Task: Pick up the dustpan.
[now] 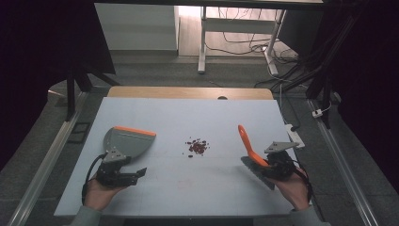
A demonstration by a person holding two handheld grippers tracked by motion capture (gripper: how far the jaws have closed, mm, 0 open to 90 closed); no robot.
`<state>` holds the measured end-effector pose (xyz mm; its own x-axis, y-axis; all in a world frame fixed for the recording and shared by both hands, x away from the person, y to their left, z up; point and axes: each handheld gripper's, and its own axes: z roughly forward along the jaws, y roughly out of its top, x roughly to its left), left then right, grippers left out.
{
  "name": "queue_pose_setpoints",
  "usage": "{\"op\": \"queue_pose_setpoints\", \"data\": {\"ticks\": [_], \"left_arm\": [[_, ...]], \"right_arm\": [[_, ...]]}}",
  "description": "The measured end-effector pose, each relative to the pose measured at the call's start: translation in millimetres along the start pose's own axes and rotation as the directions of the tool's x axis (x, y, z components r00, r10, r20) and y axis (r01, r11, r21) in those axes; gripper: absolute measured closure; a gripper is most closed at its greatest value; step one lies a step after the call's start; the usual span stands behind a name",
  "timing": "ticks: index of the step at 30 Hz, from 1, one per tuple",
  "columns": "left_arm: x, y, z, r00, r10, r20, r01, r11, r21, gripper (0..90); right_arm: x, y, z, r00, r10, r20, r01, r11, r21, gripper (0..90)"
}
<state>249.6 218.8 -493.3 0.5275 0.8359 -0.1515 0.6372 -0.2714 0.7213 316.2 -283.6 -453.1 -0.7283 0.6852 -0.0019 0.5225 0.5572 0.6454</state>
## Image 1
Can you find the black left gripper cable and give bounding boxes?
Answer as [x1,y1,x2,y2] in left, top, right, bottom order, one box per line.
[81,153,108,205]

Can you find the white power strip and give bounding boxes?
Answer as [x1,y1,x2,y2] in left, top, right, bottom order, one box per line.
[284,123,306,150]

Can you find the black power strip cable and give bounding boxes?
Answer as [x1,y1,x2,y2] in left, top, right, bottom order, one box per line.
[254,74,303,132]

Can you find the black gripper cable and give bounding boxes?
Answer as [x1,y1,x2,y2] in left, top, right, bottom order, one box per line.
[292,159,315,205]
[81,153,108,205]

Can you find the grey dustpan with orange edge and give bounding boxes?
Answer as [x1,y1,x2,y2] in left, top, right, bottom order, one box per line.
[103,125,157,160]

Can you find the wooden table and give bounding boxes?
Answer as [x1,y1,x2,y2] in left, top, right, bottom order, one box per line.
[106,86,275,101]

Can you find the dark curtain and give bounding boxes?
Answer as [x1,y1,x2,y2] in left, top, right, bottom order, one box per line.
[0,0,117,172]
[326,0,399,192]

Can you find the aluminium rail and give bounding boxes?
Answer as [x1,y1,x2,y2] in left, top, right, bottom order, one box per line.
[306,98,381,226]
[7,91,90,226]

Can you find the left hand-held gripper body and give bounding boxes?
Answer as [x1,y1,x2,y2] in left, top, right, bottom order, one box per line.
[95,148,134,189]

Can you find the tangle of black floor cables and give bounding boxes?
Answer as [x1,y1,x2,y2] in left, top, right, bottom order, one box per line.
[204,7,303,65]

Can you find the black tripod stand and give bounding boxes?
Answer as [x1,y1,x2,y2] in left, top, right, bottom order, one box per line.
[63,61,122,122]

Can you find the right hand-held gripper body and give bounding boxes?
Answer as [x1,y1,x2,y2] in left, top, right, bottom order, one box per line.
[263,140,301,182]

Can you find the white desk frame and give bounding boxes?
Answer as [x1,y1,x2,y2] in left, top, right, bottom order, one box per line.
[197,5,287,76]

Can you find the person's left hand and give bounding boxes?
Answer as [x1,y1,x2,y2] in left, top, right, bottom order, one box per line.
[84,178,127,212]

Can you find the person's right hand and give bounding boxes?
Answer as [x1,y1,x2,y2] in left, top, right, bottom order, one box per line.
[272,167,311,211]

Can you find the pile of red beans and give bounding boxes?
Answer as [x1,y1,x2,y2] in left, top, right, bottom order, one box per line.
[183,137,211,159]

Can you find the black metal stand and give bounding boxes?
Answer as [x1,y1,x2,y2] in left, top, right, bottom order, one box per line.
[304,0,359,130]

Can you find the orange brush with grey bristles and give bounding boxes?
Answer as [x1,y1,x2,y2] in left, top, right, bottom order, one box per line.
[237,123,277,191]

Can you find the black floor frame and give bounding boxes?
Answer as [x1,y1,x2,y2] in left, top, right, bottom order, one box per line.
[66,121,92,145]

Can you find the white cabinet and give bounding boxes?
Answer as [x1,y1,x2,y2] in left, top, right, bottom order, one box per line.
[94,3,181,52]

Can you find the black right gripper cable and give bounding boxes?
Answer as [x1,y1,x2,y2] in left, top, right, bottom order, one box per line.
[292,159,315,205]

